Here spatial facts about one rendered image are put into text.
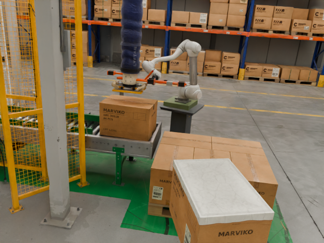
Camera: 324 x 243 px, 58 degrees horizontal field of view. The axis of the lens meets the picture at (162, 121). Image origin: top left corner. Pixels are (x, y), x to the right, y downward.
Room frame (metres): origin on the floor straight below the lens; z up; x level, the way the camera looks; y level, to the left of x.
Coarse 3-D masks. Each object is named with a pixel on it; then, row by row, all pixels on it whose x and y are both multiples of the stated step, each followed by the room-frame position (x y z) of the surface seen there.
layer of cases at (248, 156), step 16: (160, 144) 3.05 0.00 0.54; (176, 144) 3.08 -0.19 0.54; (192, 144) 3.11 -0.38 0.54; (208, 144) 3.14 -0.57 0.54; (224, 144) 3.18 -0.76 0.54; (240, 144) 3.21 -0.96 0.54; (256, 144) 3.25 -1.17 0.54; (160, 160) 2.66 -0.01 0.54; (240, 160) 2.79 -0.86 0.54; (256, 160) 2.81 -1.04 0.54; (160, 176) 2.47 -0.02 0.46; (256, 176) 2.46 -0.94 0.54; (272, 176) 2.48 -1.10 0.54; (160, 192) 2.47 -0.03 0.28; (272, 192) 2.35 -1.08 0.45; (272, 208) 2.35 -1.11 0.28
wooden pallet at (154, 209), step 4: (148, 204) 2.48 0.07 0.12; (152, 204) 2.48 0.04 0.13; (156, 204) 2.47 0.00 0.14; (160, 204) 2.47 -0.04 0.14; (148, 208) 2.48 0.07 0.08; (152, 208) 2.48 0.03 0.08; (156, 208) 2.47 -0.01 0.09; (160, 208) 2.47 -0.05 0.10; (148, 212) 2.48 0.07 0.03; (152, 212) 2.48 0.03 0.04; (156, 212) 2.47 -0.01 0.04; (160, 212) 2.47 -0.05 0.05; (164, 212) 2.51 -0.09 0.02; (168, 212) 2.52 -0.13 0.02; (164, 216) 2.46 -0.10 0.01; (168, 216) 2.46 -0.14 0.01
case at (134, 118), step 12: (108, 96) 3.46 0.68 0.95; (120, 96) 3.50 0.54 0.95; (108, 108) 3.17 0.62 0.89; (120, 108) 3.14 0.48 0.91; (132, 108) 3.12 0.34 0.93; (144, 108) 3.09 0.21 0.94; (156, 108) 3.43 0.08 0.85; (108, 120) 3.17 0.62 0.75; (120, 120) 3.14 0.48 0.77; (132, 120) 3.12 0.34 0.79; (144, 120) 3.09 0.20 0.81; (108, 132) 3.17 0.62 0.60; (120, 132) 3.14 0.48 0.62; (132, 132) 3.12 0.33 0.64; (144, 132) 3.09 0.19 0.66
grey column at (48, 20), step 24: (48, 0) 2.28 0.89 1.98; (48, 24) 2.28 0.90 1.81; (48, 48) 2.28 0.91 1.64; (48, 72) 2.28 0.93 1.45; (48, 96) 2.28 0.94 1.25; (48, 120) 2.29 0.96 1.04; (48, 144) 2.29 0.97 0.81; (48, 168) 2.29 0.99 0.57; (48, 216) 2.33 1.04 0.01; (72, 216) 2.35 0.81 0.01
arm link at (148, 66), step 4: (180, 48) 3.82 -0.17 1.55; (176, 52) 3.80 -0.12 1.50; (180, 52) 3.81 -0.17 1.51; (164, 56) 3.75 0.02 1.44; (168, 56) 3.75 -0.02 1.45; (172, 56) 3.76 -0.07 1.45; (176, 56) 3.78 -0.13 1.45; (152, 60) 3.68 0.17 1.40; (156, 60) 3.68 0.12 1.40; (160, 60) 3.71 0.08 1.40; (164, 60) 3.73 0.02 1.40; (168, 60) 3.75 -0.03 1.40; (144, 64) 3.60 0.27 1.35; (148, 64) 3.61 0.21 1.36; (152, 64) 3.62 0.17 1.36; (144, 68) 3.61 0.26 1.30; (148, 68) 3.59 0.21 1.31; (152, 68) 3.60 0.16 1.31; (148, 72) 3.60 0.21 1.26
